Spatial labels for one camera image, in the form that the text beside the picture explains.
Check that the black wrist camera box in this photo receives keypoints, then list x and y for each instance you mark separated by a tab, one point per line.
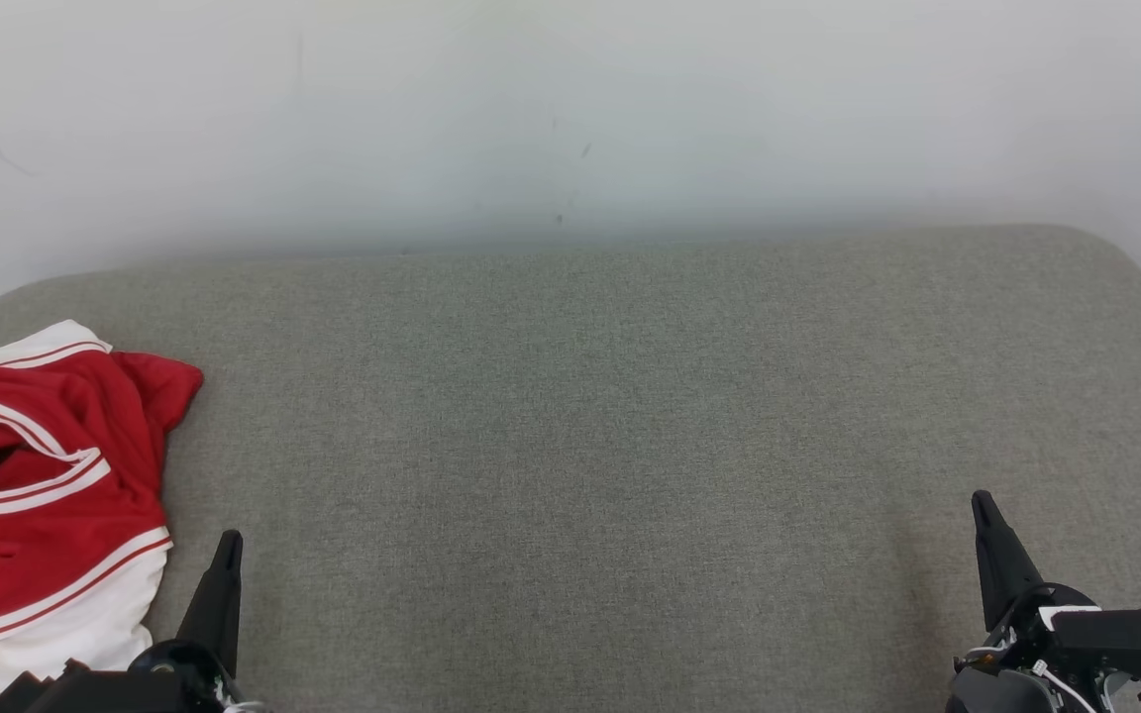
55	693
1125	639

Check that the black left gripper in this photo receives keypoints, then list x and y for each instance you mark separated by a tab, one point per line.
184	673

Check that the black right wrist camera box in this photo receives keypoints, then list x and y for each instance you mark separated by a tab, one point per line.
1125	639

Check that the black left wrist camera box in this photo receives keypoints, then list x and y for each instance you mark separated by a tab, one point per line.
55	693

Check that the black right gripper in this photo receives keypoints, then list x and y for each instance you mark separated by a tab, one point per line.
1016	683

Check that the red basketball jersey white sleeves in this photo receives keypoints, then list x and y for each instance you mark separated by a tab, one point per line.
46	446

